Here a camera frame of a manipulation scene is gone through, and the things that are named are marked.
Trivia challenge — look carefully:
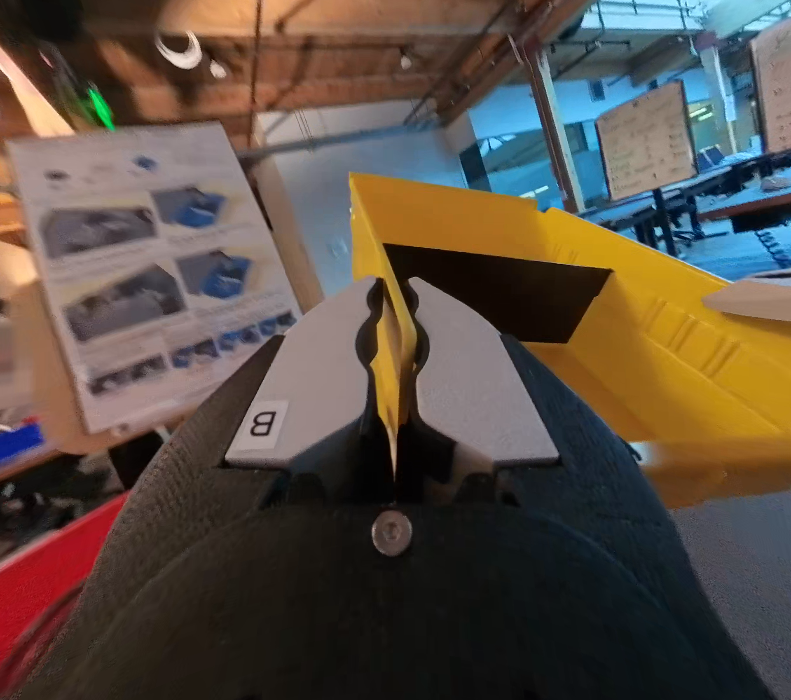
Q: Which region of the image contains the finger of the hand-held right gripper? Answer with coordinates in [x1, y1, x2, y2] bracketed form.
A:
[701, 279, 791, 323]

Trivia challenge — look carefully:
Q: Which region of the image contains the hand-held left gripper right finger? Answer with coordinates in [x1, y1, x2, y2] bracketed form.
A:
[407, 277, 560, 466]

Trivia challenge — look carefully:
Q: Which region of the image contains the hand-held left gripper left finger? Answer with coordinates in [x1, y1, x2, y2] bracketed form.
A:
[224, 276, 385, 470]

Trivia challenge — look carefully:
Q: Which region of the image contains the yellow plastic bin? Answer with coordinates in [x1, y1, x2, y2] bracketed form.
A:
[349, 173, 791, 509]

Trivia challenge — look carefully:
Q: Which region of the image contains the red plastic bin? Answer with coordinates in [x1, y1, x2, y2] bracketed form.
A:
[0, 493, 127, 664]

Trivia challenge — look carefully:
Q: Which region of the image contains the wooden office desk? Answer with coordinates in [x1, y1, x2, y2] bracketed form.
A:
[581, 153, 791, 256]

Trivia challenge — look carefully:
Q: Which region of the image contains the wooden instruction board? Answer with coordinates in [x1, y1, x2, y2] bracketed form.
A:
[0, 122, 322, 454]

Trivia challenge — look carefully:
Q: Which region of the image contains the blue plastic bin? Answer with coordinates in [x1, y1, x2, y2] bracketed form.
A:
[0, 422, 45, 463]

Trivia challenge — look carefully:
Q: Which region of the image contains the green exit sign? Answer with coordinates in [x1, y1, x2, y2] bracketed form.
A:
[87, 87, 117, 131]

